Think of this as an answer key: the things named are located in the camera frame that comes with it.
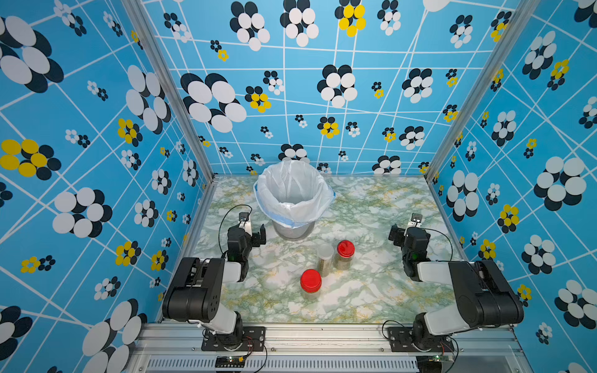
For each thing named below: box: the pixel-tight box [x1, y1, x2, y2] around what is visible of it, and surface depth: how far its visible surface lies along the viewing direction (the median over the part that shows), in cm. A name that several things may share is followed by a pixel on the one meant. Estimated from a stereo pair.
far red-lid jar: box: [334, 239, 356, 271], surface depth 82 cm
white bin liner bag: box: [253, 160, 336, 227], surface depth 86 cm
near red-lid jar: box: [300, 268, 323, 300], surface depth 76 cm
